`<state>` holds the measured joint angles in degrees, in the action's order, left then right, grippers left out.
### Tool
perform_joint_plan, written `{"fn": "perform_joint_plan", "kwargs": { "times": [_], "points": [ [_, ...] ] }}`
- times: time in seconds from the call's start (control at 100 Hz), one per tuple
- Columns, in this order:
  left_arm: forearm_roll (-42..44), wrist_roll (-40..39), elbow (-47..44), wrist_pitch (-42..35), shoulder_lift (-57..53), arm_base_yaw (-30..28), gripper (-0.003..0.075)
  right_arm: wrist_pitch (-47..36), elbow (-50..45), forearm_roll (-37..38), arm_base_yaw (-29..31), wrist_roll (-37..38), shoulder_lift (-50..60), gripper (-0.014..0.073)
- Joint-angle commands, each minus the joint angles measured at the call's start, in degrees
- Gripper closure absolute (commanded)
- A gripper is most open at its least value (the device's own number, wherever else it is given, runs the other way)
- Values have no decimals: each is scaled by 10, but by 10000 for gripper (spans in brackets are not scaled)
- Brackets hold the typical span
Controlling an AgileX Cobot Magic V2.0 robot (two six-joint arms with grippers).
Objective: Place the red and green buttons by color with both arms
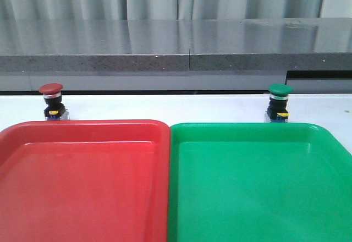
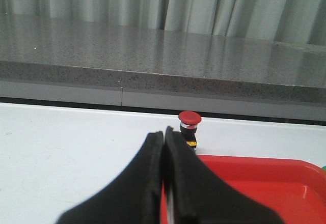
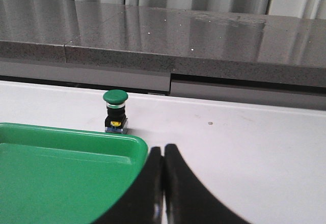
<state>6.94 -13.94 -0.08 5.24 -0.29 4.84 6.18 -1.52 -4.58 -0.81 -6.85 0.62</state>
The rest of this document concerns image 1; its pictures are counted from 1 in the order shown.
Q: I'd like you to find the green plastic tray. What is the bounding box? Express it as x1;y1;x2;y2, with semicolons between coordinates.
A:
167;123;351;241

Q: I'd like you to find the grey stone countertop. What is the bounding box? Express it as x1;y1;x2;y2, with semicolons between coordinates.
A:
1;18;351;94

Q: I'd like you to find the red plastic tray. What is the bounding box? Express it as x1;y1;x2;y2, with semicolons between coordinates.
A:
1;120;170;241

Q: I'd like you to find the red mushroom push button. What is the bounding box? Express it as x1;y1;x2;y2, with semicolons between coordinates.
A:
39;82;70;120

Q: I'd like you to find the green mushroom push button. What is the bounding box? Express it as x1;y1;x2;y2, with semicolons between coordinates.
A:
265;84;293;123

